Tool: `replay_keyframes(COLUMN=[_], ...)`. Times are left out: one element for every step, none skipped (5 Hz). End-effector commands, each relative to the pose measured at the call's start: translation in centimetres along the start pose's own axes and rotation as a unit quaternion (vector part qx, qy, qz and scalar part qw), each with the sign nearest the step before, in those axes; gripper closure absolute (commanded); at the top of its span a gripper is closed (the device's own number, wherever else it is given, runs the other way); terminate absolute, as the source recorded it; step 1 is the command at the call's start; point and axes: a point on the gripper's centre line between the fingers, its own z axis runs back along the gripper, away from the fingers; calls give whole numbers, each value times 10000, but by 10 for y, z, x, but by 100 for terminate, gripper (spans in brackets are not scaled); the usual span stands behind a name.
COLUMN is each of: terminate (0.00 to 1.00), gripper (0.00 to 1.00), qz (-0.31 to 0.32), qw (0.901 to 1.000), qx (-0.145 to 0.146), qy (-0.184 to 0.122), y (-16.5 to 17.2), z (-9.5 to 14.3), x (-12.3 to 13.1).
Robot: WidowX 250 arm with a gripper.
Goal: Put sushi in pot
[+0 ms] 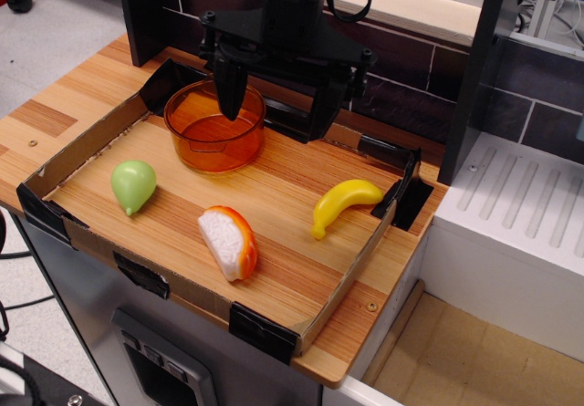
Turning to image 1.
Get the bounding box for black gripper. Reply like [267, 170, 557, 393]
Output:
[199, 0, 376, 141]

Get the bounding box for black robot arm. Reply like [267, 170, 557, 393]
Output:
[199, 0, 377, 142]

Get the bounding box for orange transparent plastic pot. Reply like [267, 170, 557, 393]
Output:
[163, 80, 266, 173]

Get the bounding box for white and orange toy sushi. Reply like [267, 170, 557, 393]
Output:
[198, 205, 259, 282]

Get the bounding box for cardboard fence with black tape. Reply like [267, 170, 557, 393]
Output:
[16, 60, 431, 362]

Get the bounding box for yellow plastic banana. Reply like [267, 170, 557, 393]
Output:
[311, 179, 384, 240]

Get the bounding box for green plastic pear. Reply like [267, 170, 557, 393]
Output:
[110, 160, 157, 216]

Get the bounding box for white toy sink drainboard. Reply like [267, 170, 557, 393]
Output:
[430, 130, 584, 329]

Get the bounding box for dark grey upright post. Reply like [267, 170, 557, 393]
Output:
[438, 0, 505, 185]

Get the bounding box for black floor cables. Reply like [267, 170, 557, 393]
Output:
[0, 209, 56, 343]

